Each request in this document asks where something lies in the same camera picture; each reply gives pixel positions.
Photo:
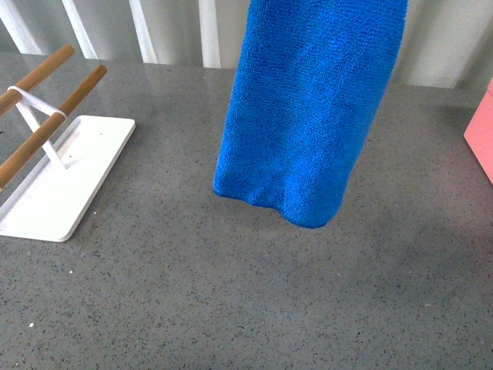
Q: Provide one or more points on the pink plastic box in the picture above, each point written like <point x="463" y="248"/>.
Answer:
<point x="479" y="135"/>

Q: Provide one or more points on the white pleated curtain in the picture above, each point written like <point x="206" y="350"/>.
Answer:
<point x="446" y="44"/>

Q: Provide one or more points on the blue microfiber cloth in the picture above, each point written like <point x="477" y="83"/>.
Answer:
<point x="310" y="78"/>

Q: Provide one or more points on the white towel rack stand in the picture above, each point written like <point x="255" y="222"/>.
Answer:
<point x="50" y="202"/>

